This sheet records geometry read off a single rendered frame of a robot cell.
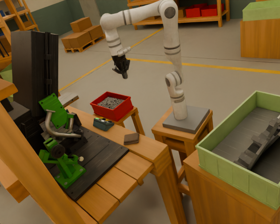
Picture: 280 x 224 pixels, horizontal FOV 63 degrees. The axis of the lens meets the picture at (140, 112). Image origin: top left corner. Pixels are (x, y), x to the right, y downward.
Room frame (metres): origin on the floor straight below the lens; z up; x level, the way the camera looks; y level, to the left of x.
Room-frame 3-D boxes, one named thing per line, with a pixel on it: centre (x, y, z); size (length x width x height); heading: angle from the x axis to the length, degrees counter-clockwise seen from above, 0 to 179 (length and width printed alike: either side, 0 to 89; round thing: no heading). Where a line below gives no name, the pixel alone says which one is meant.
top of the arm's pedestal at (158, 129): (1.27, -0.26, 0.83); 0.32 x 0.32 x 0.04; 45
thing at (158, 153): (1.56, 0.42, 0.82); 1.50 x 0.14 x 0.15; 38
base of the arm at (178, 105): (1.27, -0.26, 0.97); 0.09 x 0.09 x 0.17; 51
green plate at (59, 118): (1.37, 0.54, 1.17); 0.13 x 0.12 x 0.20; 38
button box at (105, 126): (1.42, 0.29, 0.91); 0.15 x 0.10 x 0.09; 38
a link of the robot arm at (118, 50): (1.23, 0.01, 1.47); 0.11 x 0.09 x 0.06; 38
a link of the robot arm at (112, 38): (1.26, 0.02, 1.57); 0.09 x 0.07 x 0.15; 175
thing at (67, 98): (1.51, 0.61, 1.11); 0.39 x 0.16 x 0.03; 128
